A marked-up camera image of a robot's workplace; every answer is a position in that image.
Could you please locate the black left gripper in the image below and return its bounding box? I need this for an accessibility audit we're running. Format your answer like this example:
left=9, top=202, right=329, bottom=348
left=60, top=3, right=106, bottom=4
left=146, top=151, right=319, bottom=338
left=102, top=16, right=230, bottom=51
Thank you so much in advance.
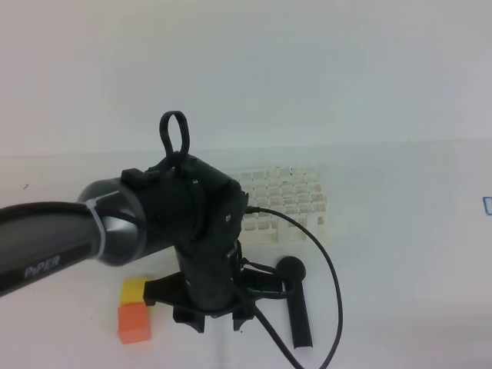
left=143, top=240, right=294, bottom=321

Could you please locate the yellow cube block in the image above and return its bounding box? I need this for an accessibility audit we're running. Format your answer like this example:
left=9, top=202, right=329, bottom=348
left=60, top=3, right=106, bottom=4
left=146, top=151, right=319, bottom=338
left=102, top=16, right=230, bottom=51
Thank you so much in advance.
left=119, top=278, right=149, bottom=306

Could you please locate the blue square marker sticker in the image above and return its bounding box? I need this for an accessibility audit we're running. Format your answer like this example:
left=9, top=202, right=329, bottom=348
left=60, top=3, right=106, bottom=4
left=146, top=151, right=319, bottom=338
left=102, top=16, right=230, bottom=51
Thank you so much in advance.
left=483, top=197, right=492, bottom=216

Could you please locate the white test tube rack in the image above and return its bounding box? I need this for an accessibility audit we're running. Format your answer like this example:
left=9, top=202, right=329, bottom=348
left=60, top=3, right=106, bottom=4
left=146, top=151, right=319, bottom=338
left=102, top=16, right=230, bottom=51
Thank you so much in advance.
left=226, top=165, right=328, bottom=245

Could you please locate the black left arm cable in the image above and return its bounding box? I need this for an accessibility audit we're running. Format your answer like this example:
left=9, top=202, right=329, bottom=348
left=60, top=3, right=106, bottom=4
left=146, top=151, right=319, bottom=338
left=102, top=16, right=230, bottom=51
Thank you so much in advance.
left=158, top=110, right=344, bottom=369

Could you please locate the black scoop tool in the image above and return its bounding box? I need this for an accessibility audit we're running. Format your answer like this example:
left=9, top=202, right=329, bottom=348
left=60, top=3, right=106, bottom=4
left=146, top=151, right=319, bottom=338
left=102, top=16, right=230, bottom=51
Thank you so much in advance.
left=276, top=256, right=313, bottom=349

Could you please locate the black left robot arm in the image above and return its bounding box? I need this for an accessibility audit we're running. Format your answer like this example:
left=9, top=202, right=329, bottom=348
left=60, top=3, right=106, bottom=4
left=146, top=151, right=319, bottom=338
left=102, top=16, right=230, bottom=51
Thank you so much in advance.
left=1, top=157, right=290, bottom=331

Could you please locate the orange cube block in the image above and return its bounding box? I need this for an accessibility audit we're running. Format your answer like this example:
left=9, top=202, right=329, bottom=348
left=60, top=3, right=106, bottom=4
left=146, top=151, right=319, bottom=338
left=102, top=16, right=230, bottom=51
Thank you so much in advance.
left=118, top=302, right=151, bottom=344

